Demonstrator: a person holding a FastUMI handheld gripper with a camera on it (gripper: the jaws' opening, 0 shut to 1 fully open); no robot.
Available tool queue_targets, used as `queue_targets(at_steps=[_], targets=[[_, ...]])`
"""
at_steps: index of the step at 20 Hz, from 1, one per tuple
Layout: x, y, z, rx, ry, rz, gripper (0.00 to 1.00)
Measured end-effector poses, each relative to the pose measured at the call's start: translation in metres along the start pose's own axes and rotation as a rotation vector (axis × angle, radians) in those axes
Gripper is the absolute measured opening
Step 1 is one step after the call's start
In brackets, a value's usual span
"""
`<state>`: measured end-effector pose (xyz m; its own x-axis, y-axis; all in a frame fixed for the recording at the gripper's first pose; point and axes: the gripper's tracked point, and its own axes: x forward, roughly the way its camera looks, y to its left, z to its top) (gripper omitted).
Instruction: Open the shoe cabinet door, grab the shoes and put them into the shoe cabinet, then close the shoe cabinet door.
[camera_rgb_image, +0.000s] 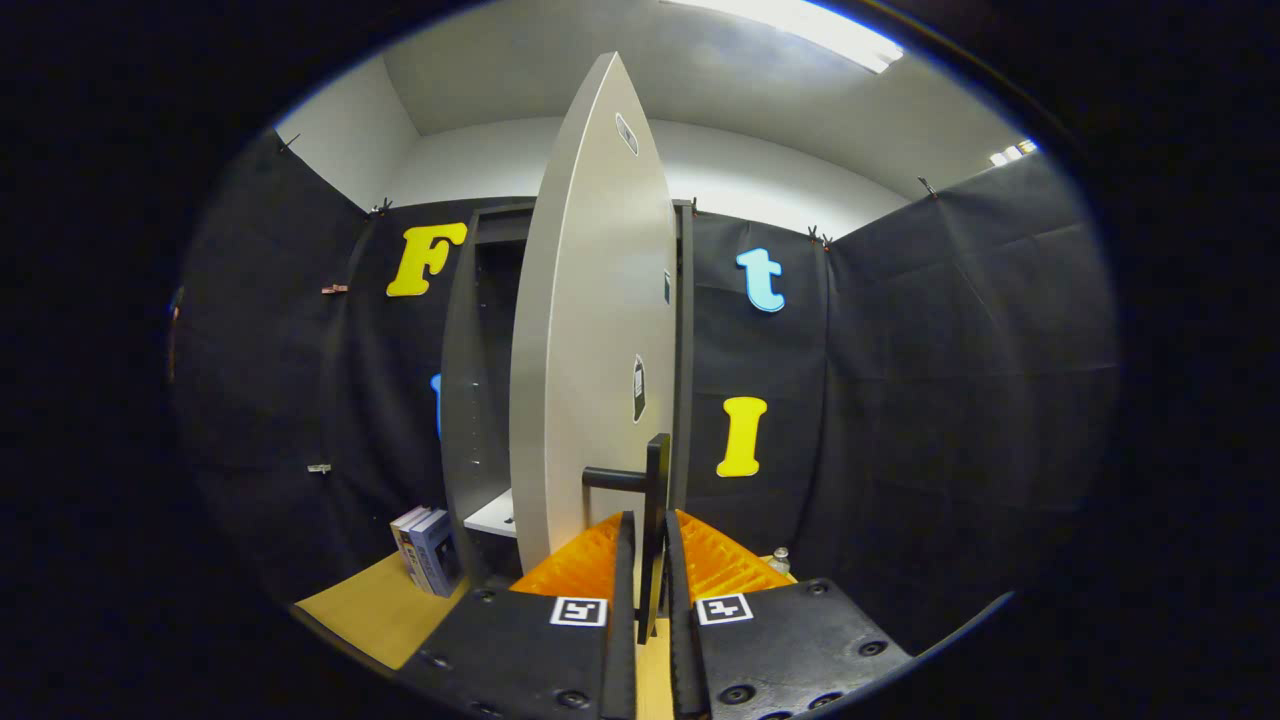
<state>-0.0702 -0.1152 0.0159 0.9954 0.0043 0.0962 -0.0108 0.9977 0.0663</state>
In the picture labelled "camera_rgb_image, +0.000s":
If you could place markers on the black backdrop cloth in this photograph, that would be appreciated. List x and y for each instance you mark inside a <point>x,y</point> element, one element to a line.
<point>950,400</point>

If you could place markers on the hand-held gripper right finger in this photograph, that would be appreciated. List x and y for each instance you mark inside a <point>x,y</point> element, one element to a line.
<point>770,650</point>

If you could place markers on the green drink bottle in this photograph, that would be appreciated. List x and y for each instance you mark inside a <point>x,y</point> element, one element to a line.
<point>780,560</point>

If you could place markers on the blue book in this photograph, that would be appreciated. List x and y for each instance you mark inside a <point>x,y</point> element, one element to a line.
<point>440,555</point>

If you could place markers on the beige shoe cabinet door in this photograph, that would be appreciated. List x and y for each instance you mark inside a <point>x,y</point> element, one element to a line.
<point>590,350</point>

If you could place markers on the small ceiling light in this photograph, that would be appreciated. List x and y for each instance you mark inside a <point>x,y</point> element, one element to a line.
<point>1012,152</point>

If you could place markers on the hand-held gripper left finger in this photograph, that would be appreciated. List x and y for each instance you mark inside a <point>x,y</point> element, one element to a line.
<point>540,660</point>

